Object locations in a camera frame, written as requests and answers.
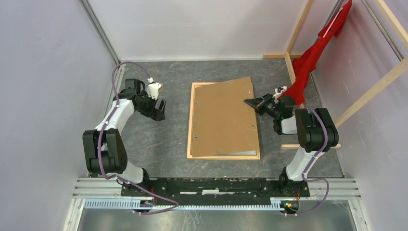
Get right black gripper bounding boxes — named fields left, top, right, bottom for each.
left=244, top=92, right=281, bottom=119

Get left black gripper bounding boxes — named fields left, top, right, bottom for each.
left=137, top=90, right=166, bottom=122

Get brown backing board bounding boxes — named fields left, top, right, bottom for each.
left=191, top=76, right=260, bottom=158

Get printed colour photo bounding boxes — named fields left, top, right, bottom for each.
left=191, top=85, right=258, bottom=157

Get wooden picture frame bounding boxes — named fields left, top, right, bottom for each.
left=186, top=82, right=261, bottom=161

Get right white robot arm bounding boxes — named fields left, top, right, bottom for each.
left=244, top=94, right=339, bottom=196

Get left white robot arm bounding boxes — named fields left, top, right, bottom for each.
left=82, top=78, right=166, bottom=196

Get wooden stand structure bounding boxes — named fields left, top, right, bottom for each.
left=263, top=0, right=408, bottom=150

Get red cloth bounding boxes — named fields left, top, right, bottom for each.
left=277, top=0, right=353, bottom=105

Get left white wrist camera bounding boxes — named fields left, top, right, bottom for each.
left=146, top=77, right=163, bottom=100

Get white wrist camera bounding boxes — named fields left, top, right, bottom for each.
left=146, top=77, right=163, bottom=100
left=273, top=86, right=287, bottom=103

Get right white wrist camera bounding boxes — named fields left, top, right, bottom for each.
left=273, top=86, right=287, bottom=103

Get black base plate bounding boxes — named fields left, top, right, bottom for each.
left=121, top=178, right=310, bottom=206

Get aluminium rail base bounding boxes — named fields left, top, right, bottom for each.
left=73, top=178, right=361, bottom=212

